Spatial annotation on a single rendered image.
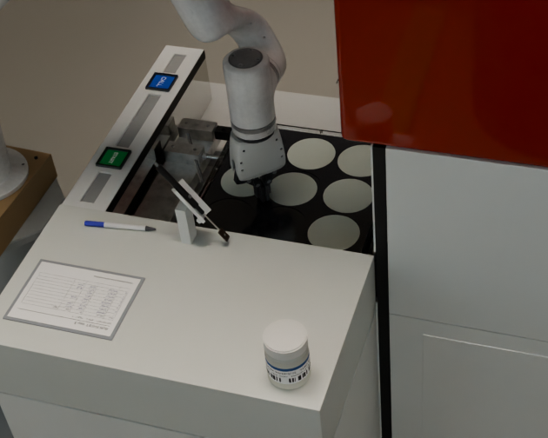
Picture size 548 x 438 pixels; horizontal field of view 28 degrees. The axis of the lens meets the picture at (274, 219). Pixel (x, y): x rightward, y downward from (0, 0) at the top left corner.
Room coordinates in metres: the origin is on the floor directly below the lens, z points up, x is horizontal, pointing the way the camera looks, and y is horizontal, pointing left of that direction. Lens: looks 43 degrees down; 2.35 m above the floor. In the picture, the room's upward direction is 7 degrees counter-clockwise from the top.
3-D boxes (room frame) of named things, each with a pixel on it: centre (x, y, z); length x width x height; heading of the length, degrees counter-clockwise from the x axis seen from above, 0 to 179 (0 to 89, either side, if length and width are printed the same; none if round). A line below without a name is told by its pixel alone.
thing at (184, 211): (1.44, 0.14, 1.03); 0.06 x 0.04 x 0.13; 67
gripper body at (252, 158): (1.60, 0.02, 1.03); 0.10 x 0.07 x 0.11; 109
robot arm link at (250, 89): (1.61, 0.01, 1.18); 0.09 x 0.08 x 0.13; 154
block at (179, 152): (1.79, 0.17, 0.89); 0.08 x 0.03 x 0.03; 67
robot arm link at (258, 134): (1.61, 0.01, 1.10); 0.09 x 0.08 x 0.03; 109
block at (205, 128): (1.86, 0.14, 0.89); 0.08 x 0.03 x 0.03; 67
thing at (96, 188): (1.83, 0.26, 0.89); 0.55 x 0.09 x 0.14; 157
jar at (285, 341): (1.11, 0.00, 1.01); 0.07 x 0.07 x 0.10
